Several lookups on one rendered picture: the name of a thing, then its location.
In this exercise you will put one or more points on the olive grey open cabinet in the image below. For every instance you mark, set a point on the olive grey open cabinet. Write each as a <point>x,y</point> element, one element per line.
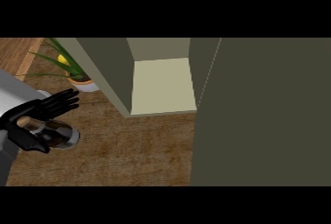
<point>159,84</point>

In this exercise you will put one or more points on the dark wine bottle with cork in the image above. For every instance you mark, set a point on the dark wine bottle with cork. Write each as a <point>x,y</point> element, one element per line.
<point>57,134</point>

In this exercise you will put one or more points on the green potted plant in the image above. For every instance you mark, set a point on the green potted plant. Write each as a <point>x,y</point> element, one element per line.
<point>76,74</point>

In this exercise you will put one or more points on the dark grey cabinet door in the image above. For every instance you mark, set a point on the dark grey cabinet door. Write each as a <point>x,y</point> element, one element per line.
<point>263,113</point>

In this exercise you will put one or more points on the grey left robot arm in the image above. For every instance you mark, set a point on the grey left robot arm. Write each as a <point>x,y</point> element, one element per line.
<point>11,90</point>

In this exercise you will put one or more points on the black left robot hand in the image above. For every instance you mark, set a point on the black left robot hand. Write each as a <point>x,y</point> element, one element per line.
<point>47,105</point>

